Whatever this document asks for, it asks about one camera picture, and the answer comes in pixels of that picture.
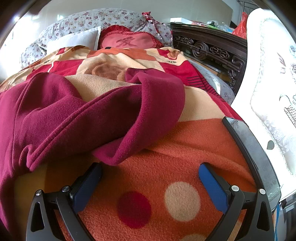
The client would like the dark carved wooden footboard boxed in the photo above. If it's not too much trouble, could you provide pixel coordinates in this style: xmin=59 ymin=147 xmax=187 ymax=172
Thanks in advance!
xmin=171 ymin=23 xmax=247 ymax=94

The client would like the white pillow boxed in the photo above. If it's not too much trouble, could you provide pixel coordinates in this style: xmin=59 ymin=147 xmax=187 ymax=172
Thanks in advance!
xmin=47 ymin=26 xmax=101 ymax=55

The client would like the red plastic bag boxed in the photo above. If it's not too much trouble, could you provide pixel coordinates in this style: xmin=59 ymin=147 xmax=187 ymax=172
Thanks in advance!
xmin=232 ymin=12 xmax=248 ymax=39

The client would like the maroon fleece garment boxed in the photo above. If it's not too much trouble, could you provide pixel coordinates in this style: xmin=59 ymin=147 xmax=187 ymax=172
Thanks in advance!
xmin=1 ymin=69 xmax=185 ymax=239

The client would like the red heart pillow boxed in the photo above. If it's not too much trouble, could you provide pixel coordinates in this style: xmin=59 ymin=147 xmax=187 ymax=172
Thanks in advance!
xmin=98 ymin=25 xmax=164 ymax=49

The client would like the floral quilt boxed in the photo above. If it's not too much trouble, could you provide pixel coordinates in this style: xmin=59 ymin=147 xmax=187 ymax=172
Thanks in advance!
xmin=20 ymin=8 xmax=173 ymax=68

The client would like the white embroidered cushion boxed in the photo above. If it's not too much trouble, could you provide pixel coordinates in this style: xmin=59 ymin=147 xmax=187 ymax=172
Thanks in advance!
xmin=231 ymin=8 xmax=295 ymax=199

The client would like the orange red patterned blanket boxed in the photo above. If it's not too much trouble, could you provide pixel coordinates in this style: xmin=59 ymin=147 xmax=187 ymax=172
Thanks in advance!
xmin=1 ymin=46 xmax=255 ymax=240

